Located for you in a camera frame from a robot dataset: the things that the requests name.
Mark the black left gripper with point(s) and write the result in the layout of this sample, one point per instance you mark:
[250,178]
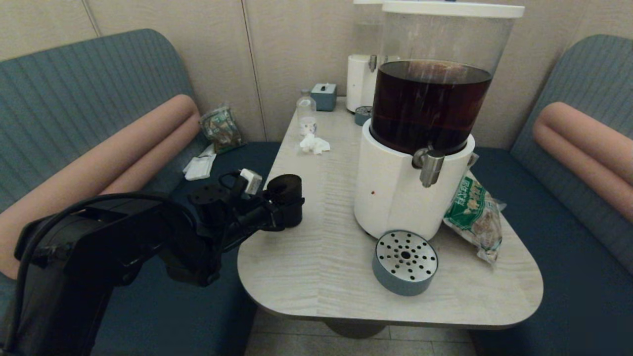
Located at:
[247,215]

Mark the dark plastic cup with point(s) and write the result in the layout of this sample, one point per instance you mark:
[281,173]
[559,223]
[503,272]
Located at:
[289,200]

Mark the metal dispenser tap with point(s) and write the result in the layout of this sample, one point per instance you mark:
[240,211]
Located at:
[429,168]

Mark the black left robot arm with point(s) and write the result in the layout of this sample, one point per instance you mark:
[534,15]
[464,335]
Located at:
[99,257]

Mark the crumpled white tissue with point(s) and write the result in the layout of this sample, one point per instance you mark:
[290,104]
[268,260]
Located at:
[312,144]

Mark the white napkin packet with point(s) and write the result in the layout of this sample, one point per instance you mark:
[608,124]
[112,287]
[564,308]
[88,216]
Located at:
[199,169]

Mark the dark printed snack bag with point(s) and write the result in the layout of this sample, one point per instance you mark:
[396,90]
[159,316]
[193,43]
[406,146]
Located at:
[222,131]

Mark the clear plastic bottle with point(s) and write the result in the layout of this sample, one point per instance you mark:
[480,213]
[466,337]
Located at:
[306,111]

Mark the large tea dispenser white base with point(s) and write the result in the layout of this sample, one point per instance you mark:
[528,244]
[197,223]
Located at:
[395,198]

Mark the grey-blue tissue box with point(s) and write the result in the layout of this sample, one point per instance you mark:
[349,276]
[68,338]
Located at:
[324,99]

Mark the small grey-blue drip tray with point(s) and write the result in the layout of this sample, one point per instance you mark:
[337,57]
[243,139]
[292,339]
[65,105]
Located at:
[362,117]

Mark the grey-blue perforated drip tray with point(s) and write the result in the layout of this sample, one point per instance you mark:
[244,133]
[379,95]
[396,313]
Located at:
[405,279]

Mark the small white drink dispenser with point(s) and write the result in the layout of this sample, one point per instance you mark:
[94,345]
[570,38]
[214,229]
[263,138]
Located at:
[358,84]

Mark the pink bolster cushion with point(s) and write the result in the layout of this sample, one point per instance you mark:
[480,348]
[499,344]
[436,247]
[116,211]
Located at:
[123,153]
[583,143]

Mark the green printed grain tea bag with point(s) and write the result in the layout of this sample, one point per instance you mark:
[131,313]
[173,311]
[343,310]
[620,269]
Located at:
[470,212]

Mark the teal upholstered bench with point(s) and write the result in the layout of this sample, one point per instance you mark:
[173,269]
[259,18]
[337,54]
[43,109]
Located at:
[568,257]
[64,99]

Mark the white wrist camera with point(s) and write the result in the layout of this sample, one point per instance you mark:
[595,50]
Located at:
[252,181]

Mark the gold table pedestal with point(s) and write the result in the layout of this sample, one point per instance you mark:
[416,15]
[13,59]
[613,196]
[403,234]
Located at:
[353,330]

